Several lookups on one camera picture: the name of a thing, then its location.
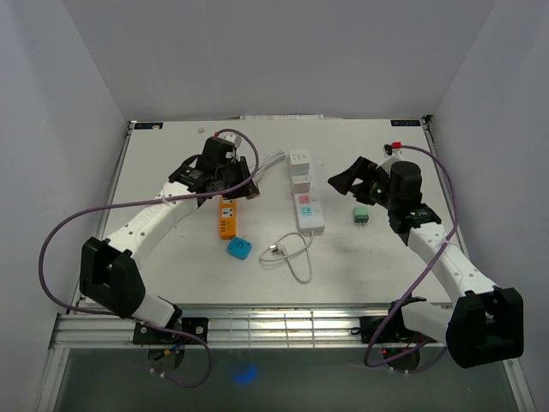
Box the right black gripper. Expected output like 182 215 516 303
328 156 398 210

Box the green plug adapter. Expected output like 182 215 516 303
353 205 370 225

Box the white pastel power strip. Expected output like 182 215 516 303
292 164 325 236

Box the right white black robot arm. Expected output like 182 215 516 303
328 157 524 368

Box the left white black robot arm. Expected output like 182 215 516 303
79 129 259 343

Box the blue plug adapter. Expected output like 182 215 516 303
226 236 252 260

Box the orange power adapter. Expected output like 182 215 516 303
219 197 238 240

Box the white usb charger block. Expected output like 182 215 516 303
291 174 314 194

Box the white cube socket adapter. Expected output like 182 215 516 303
288 149 311 177

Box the right blue corner label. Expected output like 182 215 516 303
390 119 421 127

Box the blue corner label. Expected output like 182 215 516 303
133 122 164 130
390 119 421 127

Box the left blue corner label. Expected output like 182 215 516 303
133 122 164 130

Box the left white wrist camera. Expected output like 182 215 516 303
214 132 242 148

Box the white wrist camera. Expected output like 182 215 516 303
214 132 242 148
381 142 403 173

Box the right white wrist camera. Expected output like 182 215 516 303
381 142 403 173

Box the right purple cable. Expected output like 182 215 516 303
362 144 461 374

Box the purple cable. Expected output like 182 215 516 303
362 144 461 374
38 128 261 390

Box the aluminium front rail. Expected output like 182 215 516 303
49 304 389 349

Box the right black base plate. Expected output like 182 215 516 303
351 316 433 344

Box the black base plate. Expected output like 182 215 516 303
132 317 209 345
351 316 433 344

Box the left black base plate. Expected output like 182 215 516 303
132 317 209 345

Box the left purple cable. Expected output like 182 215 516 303
38 128 261 390

